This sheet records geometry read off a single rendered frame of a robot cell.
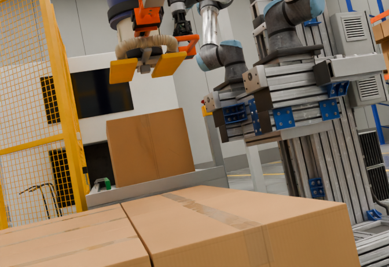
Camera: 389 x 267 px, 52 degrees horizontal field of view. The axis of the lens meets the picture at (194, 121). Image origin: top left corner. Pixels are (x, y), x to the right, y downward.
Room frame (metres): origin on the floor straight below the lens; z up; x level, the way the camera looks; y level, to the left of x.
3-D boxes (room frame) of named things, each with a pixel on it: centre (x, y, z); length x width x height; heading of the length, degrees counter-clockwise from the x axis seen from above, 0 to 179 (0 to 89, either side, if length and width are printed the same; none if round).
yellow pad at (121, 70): (1.60, 0.25, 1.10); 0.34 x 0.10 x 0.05; 14
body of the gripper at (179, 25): (1.95, -0.03, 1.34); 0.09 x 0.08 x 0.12; 14
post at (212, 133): (2.68, -0.10, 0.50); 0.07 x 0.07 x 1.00; 14
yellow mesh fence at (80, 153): (3.62, 1.08, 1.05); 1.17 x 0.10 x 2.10; 14
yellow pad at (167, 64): (1.65, 0.06, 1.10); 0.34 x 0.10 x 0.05; 14
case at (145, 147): (2.33, 0.31, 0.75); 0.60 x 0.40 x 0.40; 14
